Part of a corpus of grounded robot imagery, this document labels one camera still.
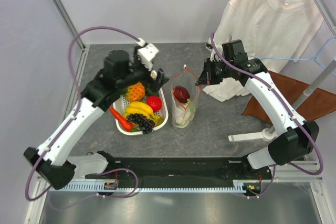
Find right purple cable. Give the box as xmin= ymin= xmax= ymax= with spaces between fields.
xmin=209 ymin=32 xmax=324 ymax=200

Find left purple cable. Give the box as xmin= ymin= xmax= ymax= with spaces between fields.
xmin=25 ymin=26 xmax=148 ymax=210

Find aluminium frame post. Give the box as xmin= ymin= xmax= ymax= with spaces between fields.
xmin=52 ymin=0 xmax=78 ymax=38

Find clear zip top bag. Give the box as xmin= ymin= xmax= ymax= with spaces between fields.
xmin=170 ymin=65 xmax=202 ymax=129

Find white plastic fruit basket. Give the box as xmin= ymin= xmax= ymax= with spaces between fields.
xmin=112 ymin=88 xmax=169 ymax=136

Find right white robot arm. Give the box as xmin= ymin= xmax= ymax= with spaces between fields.
xmin=196 ymin=40 xmax=319 ymax=179

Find dark red toy apple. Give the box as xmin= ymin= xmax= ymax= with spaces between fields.
xmin=173 ymin=86 xmax=190 ymax=103

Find yellow toy bananas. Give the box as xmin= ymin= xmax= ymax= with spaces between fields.
xmin=124 ymin=101 xmax=163 ymax=126

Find slotted cable duct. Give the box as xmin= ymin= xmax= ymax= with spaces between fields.
xmin=58 ymin=180 xmax=261 ymax=193

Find white clothes rack stand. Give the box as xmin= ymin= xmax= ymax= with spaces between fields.
xmin=228 ymin=60 xmax=335 ymax=142

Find black toy grapes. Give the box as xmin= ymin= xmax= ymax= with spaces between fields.
xmin=126 ymin=113 xmax=155 ymax=134

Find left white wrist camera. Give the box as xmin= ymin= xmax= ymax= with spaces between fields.
xmin=137 ymin=44 xmax=159 ymax=71

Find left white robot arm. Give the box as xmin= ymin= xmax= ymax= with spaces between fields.
xmin=24 ymin=45 xmax=168 ymax=190

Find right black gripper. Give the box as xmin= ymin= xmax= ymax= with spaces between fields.
xmin=196 ymin=57 xmax=234 ymax=86

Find white t-shirt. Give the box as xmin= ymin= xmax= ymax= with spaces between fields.
xmin=213 ymin=0 xmax=326 ymax=88

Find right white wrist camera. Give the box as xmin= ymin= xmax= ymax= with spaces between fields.
xmin=205 ymin=43 xmax=213 ymax=52

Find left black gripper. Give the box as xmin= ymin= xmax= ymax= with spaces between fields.
xmin=117 ymin=46 xmax=169 ymax=93

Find green toy avocado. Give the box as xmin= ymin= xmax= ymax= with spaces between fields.
xmin=145 ymin=87 xmax=159 ymax=97

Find toy cabbage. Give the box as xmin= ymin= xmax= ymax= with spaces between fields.
xmin=173 ymin=99 xmax=197 ymax=128

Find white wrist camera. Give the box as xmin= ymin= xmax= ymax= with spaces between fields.
xmin=137 ymin=44 xmax=159 ymax=71
xmin=205 ymin=43 xmax=213 ymax=52

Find toy pineapple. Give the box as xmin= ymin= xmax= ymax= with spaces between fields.
xmin=123 ymin=82 xmax=145 ymax=102

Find purple cable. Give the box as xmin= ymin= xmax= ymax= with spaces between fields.
xmin=209 ymin=32 xmax=324 ymax=200
xmin=25 ymin=26 xmax=148 ymax=210

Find brown cloth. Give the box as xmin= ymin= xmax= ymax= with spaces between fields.
xmin=242 ymin=71 xmax=336 ymax=124

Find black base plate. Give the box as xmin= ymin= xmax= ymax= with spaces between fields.
xmin=85 ymin=156 xmax=274 ymax=188

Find blue clothes hanger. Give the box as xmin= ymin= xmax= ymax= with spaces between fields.
xmin=248 ymin=36 xmax=335 ymax=72

